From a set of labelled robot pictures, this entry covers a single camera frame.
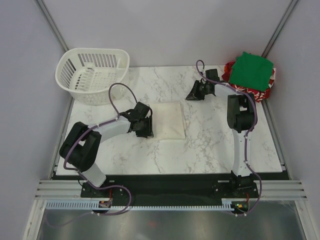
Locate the aluminium frame post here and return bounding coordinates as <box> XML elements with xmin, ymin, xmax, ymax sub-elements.
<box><xmin>261</xmin><ymin>0</ymin><xmax>300</xmax><ymax>59</ymax></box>
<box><xmin>34</xmin><ymin>0</ymin><xmax>69</xmax><ymax>52</ymax></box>

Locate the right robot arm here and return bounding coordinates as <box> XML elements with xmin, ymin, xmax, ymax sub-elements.
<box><xmin>185</xmin><ymin>68</ymin><xmax>258</xmax><ymax>197</ymax></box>

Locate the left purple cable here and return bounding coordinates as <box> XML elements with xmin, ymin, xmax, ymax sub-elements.
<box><xmin>44</xmin><ymin>82</ymin><xmax>138</xmax><ymax>227</ymax></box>

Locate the folded green t shirt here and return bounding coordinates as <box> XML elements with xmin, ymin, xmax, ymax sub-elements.
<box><xmin>229</xmin><ymin>51</ymin><xmax>274</xmax><ymax>92</ymax></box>

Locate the white plastic laundry basket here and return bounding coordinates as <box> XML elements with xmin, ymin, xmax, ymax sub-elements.
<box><xmin>55</xmin><ymin>47</ymin><xmax>130</xmax><ymax>106</ymax></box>

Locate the folded red printed t shirt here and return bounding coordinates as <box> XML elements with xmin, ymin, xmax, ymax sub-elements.
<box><xmin>221</xmin><ymin>61</ymin><xmax>276</xmax><ymax>103</ymax></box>

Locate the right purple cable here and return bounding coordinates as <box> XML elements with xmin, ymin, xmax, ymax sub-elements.
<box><xmin>195</xmin><ymin>59</ymin><xmax>262</xmax><ymax>217</ymax></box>

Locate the white slotted cable duct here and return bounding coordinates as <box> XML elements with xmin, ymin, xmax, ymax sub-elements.
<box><xmin>45</xmin><ymin>199</ymin><xmax>249</xmax><ymax>211</ymax></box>

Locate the right aluminium frame post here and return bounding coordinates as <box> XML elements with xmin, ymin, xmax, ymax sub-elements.
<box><xmin>261</xmin><ymin>0</ymin><xmax>300</xmax><ymax>59</ymax></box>

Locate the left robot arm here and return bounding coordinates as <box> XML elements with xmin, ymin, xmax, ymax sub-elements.
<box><xmin>59</xmin><ymin>102</ymin><xmax>154</xmax><ymax>197</ymax></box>

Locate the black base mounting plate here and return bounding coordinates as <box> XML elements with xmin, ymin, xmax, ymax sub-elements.
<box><xmin>80</xmin><ymin>173</ymin><xmax>259</xmax><ymax>206</ymax></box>

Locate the purple cable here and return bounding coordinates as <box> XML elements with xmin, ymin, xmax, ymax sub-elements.
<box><xmin>44</xmin><ymin>82</ymin><xmax>138</xmax><ymax>227</ymax></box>
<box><xmin>195</xmin><ymin>59</ymin><xmax>262</xmax><ymax>217</ymax></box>

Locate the cream white t shirt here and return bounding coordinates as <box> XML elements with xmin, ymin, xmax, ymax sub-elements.
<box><xmin>149</xmin><ymin>101</ymin><xmax>186</xmax><ymax>141</ymax></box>

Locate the left aluminium table rail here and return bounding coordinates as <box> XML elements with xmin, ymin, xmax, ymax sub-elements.
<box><xmin>47</xmin><ymin>96</ymin><xmax>74</xmax><ymax>179</ymax></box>

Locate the left aluminium frame post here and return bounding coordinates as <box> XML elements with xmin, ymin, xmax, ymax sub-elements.
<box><xmin>34</xmin><ymin>0</ymin><xmax>69</xmax><ymax>52</ymax></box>

